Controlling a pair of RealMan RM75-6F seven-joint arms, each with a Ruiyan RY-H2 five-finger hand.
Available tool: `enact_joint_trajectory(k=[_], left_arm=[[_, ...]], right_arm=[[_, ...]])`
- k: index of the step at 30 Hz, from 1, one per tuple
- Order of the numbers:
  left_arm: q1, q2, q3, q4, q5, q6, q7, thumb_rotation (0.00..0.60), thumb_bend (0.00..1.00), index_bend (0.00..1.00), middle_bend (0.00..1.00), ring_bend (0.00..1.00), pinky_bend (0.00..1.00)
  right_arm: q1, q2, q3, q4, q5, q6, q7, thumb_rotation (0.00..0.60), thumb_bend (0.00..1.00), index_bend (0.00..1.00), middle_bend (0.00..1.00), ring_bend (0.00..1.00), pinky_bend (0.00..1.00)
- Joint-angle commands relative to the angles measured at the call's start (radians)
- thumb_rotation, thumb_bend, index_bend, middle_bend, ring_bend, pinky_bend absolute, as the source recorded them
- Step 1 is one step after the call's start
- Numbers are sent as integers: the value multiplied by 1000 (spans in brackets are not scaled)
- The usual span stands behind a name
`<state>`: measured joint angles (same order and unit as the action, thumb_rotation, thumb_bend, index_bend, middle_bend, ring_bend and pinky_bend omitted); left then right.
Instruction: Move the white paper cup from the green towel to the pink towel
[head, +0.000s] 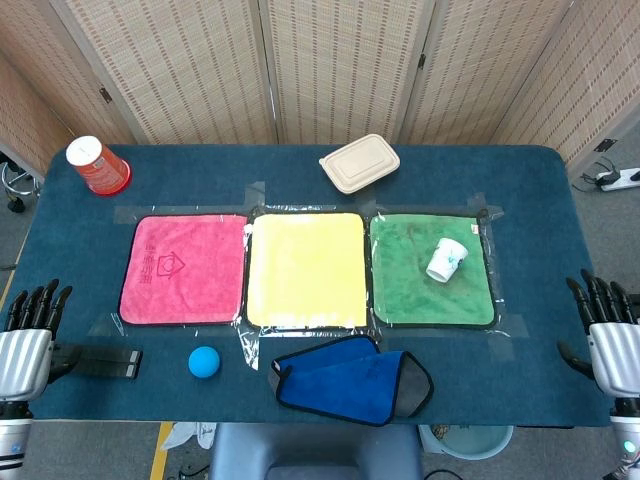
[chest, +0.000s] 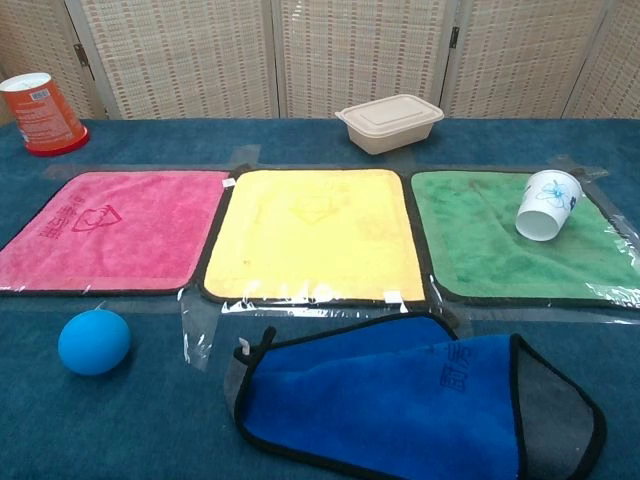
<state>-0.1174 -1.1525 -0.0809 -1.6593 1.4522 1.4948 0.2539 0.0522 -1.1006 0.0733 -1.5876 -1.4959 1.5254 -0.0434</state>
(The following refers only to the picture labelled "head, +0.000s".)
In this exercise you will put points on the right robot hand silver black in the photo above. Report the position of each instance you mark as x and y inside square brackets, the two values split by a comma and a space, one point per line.
[617, 355]

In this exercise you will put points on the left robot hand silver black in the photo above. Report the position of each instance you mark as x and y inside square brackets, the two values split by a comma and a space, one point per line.
[25, 360]

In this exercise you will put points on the white paper cup blue print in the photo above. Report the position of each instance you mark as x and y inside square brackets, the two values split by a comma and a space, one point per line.
[446, 260]

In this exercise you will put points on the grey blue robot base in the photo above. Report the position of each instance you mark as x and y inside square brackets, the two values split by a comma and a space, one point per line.
[310, 450]

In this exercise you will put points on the pink cloth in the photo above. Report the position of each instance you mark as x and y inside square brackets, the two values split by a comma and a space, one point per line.
[200, 280]

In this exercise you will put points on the red paper cup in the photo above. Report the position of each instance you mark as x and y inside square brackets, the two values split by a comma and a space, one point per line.
[102, 170]

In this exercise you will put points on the green cloth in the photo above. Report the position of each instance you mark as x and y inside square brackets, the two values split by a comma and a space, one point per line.
[405, 290]

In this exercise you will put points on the yellow cloth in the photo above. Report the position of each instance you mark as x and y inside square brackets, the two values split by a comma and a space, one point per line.
[307, 270]

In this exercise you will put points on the black flat bar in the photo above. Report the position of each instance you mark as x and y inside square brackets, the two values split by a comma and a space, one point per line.
[115, 355]

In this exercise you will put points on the chrome stool base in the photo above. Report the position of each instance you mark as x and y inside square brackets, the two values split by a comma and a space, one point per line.
[16, 204]

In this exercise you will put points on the pale blue bucket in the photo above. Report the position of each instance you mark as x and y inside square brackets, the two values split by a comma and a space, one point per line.
[480, 442]

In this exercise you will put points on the white power strip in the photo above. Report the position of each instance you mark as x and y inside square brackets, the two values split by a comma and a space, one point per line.
[620, 179]

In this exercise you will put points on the blue ball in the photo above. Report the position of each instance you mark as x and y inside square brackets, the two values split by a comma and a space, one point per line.
[204, 361]

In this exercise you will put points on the white plastic bag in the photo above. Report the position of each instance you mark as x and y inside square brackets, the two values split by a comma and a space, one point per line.
[190, 435]

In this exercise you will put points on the clear plastic tape film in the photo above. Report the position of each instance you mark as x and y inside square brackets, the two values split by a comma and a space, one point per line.
[250, 350]

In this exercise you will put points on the blue folded cloth grey lining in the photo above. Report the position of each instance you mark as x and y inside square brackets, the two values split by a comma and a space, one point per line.
[345, 385]

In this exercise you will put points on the beige lidded food container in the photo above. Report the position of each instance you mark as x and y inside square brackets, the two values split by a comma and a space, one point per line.
[360, 162]

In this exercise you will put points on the bamboo folding screen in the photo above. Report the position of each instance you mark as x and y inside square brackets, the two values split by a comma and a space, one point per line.
[200, 75]

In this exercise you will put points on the blue felt table cover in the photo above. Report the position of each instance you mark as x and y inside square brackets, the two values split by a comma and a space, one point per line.
[300, 165]

